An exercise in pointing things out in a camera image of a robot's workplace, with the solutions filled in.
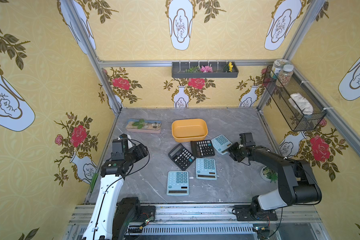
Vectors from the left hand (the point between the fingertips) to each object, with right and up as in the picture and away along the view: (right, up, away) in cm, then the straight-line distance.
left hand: (136, 150), depth 79 cm
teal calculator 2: (+38, -12, +8) cm, 41 cm away
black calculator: (+37, -2, +16) cm, 40 cm away
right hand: (+54, -2, +15) cm, 57 cm away
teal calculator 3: (+22, -18, +3) cm, 29 cm away
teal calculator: (+51, +1, +19) cm, 54 cm away
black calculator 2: (+24, -6, +13) cm, 28 cm away
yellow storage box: (+26, +9, +28) cm, 39 cm away
